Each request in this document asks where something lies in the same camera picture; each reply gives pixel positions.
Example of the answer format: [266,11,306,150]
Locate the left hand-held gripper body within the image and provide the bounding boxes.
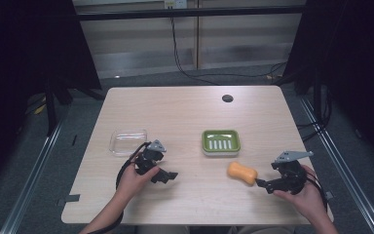
[133,138,168,176]

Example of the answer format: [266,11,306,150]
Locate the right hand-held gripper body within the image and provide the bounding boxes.
[271,150,315,196]

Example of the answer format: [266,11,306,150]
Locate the orange soap bar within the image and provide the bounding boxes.
[226,161,259,186]

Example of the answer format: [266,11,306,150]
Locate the person's left hand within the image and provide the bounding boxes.
[116,158,161,199]

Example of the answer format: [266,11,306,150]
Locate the person's right hand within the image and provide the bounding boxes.
[272,164,326,222]

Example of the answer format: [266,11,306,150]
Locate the clear plastic box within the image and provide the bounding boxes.
[108,129,149,158]

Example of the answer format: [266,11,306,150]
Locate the green soap dish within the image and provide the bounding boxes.
[201,129,242,158]

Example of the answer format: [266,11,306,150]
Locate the black stand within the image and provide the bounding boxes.
[43,77,106,137]

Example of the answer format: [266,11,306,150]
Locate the yellow floor tape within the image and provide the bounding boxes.
[33,102,48,115]

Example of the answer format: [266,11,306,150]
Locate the dark curtain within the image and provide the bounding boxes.
[281,0,374,170]
[0,0,103,193]

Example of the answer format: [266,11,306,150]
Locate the black horizontal bar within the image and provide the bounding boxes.
[77,5,307,21]

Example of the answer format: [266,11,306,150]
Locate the left hand-held gripper cable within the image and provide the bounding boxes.
[87,141,152,234]

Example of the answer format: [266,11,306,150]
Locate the hand-held gripper cable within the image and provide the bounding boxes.
[87,141,152,234]
[305,171,329,211]

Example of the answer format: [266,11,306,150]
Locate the right hand-held gripper cable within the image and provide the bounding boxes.
[305,171,329,211]

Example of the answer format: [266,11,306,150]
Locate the metal floor rail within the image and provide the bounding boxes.
[0,118,64,234]
[299,97,374,234]

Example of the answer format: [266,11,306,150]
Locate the black floor cables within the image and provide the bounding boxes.
[295,87,334,143]

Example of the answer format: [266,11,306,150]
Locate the black wall cable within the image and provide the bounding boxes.
[169,16,287,87]

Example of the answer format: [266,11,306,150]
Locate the white wall socket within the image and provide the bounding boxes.
[164,0,188,10]

